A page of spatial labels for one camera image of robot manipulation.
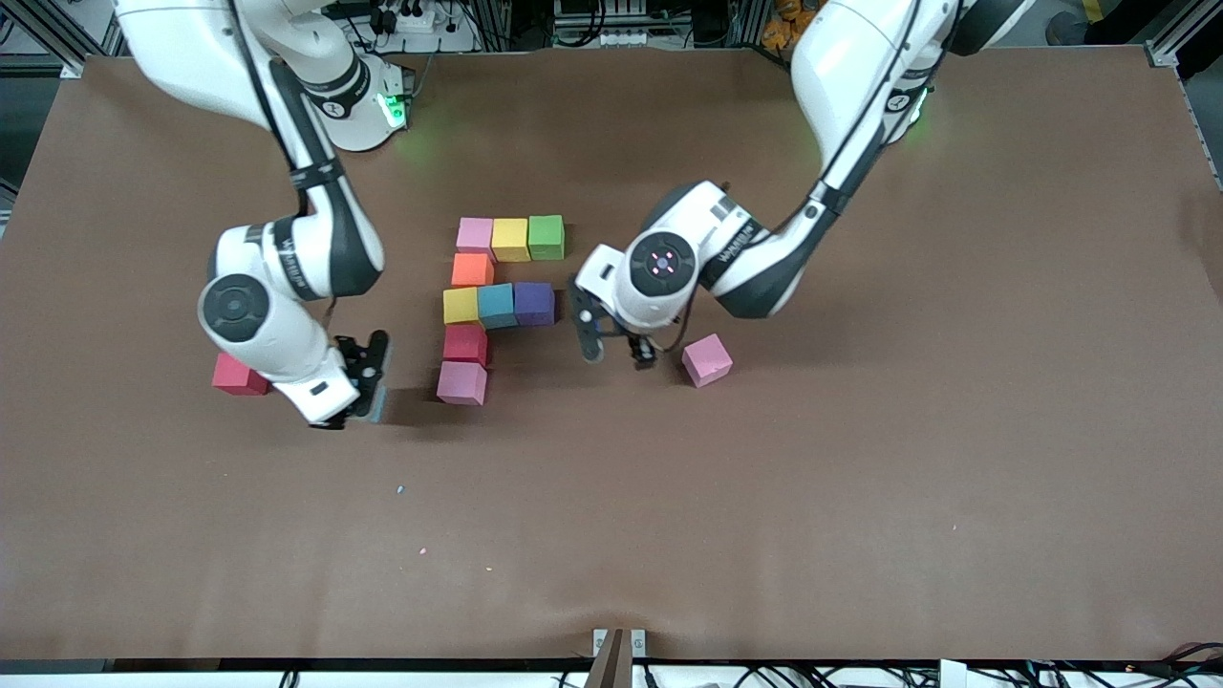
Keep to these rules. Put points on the metal bracket plate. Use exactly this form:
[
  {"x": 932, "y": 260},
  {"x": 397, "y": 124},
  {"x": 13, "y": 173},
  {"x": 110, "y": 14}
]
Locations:
[{"x": 638, "y": 642}]

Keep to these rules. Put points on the grey equipment box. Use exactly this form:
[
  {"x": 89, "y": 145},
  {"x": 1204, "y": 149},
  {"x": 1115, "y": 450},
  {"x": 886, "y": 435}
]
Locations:
[{"x": 607, "y": 14}]

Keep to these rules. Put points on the pink foam cube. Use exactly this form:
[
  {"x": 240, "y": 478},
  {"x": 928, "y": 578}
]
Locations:
[
  {"x": 707, "y": 360},
  {"x": 461, "y": 382},
  {"x": 475, "y": 235}
]

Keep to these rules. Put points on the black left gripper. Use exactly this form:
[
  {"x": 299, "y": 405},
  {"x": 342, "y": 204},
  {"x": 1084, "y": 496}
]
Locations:
[{"x": 638, "y": 345}]

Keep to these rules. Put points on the purple foam cube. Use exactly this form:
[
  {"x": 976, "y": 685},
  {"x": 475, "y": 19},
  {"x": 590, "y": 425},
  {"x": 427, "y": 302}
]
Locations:
[{"x": 535, "y": 304}]

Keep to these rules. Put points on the green foam cube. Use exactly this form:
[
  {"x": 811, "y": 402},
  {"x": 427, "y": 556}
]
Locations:
[{"x": 547, "y": 237}]

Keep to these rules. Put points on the orange foam cube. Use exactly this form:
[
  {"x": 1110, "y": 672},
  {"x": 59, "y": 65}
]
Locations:
[{"x": 473, "y": 270}]

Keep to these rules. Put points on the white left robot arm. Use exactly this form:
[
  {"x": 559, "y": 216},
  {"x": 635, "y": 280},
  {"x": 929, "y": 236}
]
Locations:
[{"x": 669, "y": 263}]

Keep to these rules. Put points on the white plug box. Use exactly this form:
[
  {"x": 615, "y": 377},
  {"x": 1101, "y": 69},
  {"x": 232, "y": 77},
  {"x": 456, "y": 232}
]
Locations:
[{"x": 954, "y": 674}]

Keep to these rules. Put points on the bag of orange items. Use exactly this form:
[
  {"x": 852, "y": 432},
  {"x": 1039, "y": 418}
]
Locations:
[{"x": 779, "y": 29}]

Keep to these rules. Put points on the yellow foam cube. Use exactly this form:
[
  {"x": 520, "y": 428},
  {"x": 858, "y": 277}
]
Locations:
[
  {"x": 511, "y": 240},
  {"x": 461, "y": 306}
]

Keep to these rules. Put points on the grey camera pole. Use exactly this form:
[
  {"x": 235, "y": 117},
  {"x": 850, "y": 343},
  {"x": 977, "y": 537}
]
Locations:
[{"x": 611, "y": 664}]

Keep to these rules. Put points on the aluminium frame post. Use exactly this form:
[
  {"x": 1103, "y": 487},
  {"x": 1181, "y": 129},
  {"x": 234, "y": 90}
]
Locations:
[
  {"x": 750, "y": 19},
  {"x": 495, "y": 19}
]

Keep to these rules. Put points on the red foam cube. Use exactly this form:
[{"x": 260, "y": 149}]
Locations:
[
  {"x": 239, "y": 375},
  {"x": 465, "y": 344}
]

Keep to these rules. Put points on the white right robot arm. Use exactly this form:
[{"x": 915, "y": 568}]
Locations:
[{"x": 277, "y": 334}]

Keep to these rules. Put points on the light blue foam cube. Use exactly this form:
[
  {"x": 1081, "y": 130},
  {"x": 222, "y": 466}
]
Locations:
[
  {"x": 497, "y": 306},
  {"x": 376, "y": 409}
]

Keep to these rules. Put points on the aluminium frame bar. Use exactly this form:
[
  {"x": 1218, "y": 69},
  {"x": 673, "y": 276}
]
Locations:
[
  {"x": 1161, "y": 55},
  {"x": 72, "y": 69}
]

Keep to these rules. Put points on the white power strip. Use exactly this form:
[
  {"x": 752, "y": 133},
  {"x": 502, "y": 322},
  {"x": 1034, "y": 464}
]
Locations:
[{"x": 418, "y": 19}]

